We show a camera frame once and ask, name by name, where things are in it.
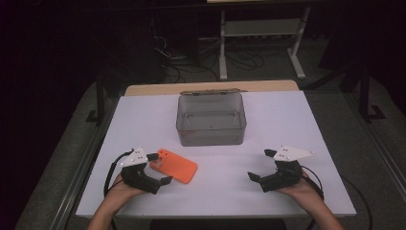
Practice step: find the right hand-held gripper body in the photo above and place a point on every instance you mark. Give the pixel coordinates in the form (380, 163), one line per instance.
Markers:
(284, 174)

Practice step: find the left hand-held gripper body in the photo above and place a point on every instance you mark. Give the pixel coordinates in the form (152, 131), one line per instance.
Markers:
(137, 174)

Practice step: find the orange phone case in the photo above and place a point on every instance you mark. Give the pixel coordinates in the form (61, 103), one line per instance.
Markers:
(178, 167)

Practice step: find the transparent grey plastic box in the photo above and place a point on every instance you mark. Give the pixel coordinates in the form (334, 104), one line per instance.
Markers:
(210, 118)

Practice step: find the person's left hand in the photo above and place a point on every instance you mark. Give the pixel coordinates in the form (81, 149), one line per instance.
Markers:
(123, 191)

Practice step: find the person's right hand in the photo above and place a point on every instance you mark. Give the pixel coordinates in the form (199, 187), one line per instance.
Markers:
(298, 191)

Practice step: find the black metal stand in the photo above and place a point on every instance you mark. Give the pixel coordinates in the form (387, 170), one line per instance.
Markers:
(100, 99)
(365, 96)

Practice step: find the light wooden table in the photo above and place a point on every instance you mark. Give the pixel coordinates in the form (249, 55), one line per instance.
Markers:
(210, 86)

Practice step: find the grey metal rail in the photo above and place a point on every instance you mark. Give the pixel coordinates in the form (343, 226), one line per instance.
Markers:
(83, 166)
(379, 147)

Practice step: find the white metal table frame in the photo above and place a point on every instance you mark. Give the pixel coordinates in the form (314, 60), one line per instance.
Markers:
(261, 28)

